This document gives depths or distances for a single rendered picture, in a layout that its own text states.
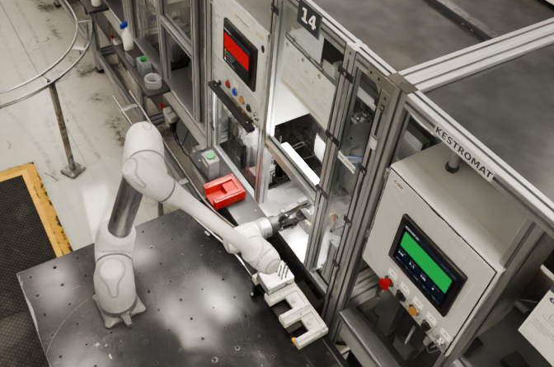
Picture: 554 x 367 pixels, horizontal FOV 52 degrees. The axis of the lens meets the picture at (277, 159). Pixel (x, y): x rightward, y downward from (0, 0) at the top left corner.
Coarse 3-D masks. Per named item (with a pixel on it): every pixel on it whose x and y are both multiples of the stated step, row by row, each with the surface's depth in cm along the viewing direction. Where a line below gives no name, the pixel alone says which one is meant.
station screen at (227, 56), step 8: (232, 40) 220; (224, 48) 229; (240, 48) 217; (224, 56) 232; (232, 56) 225; (248, 56) 213; (232, 64) 228; (240, 64) 222; (248, 64) 215; (240, 72) 224; (248, 72) 218
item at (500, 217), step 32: (416, 128) 153; (416, 160) 157; (448, 160) 146; (448, 192) 150; (480, 192) 140; (512, 224) 135; (544, 256) 129; (352, 288) 215; (512, 288) 142; (544, 288) 132; (352, 320) 225; (384, 320) 203; (512, 320) 146; (544, 320) 135; (384, 352) 211; (416, 352) 191; (480, 352) 162; (512, 352) 150; (544, 352) 139
